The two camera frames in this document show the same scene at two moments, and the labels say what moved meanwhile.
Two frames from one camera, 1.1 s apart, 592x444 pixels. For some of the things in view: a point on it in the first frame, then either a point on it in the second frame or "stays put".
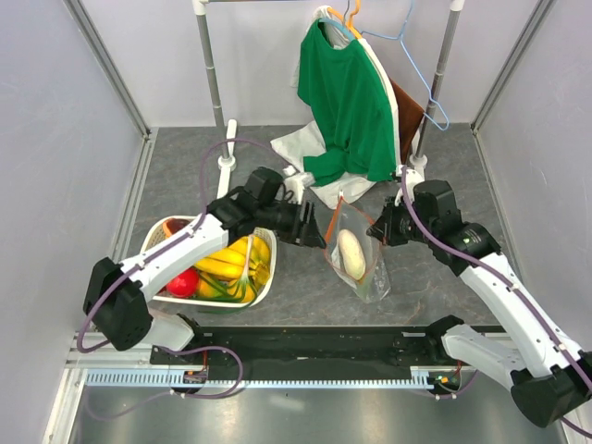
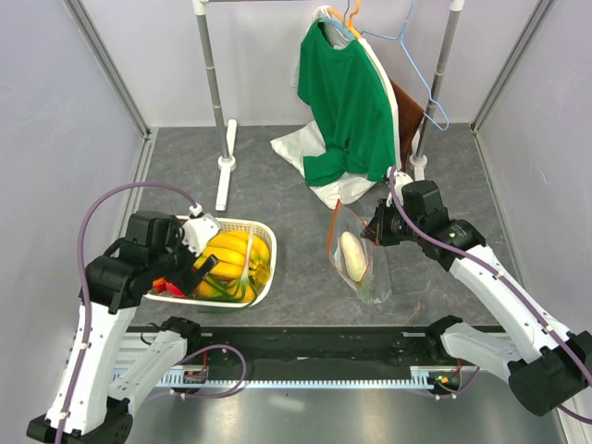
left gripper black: (302, 231) → (186, 277)
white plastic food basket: (154, 235) stays put
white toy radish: (352, 254) stays put
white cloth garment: (305, 141) stays put
